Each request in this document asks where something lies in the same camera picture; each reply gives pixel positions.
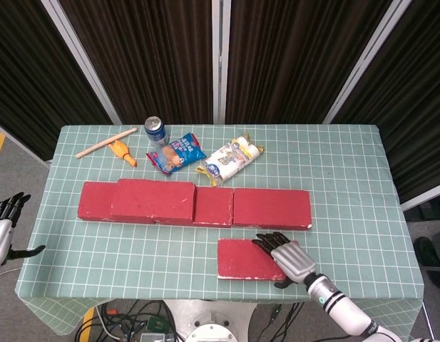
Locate white screen frame post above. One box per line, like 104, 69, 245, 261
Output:
322, 0, 406, 125
211, 0, 230, 125
41, 0, 123, 125

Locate orange rubber chicken toy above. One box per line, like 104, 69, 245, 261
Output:
108, 140, 138, 168

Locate pack of white rolls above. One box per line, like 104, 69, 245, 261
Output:
195, 133, 265, 187

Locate black bulky object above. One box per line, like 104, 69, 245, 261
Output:
414, 234, 440, 286

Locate blue soda can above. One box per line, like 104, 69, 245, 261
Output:
144, 115, 170, 149

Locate tangled black cable bundle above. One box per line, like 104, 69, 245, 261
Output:
75, 301, 178, 342

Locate black cables with green light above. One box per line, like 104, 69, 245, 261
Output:
262, 301, 315, 342

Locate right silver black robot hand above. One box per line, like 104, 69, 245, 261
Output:
251, 232, 317, 289

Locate white screen frame rail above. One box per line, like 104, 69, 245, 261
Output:
399, 190, 440, 212
0, 119, 51, 169

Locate blue snack bag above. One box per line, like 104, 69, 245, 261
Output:
145, 133, 207, 176

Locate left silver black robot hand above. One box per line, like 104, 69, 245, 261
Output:
0, 192, 46, 271

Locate wooden stick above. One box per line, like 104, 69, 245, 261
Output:
75, 127, 138, 159

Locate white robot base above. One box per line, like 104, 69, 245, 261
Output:
162, 299, 258, 342

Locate dark ribbed screen panel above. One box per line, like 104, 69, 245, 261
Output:
333, 0, 440, 204
225, 0, 390, 125
0, 0, 112, 161
61, 0, 220, 125

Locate green circuit board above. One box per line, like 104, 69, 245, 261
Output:
147, 318, 174, 332

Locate red foam brick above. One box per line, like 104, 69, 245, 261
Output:
78, 181, 121, 220
110, 179, 197, 226
216, 238, 300, 281
232, 188, 312, 229
153, 186, 235, 228

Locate green checked tablecloth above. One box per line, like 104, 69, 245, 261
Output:
15, 124, 425, 338

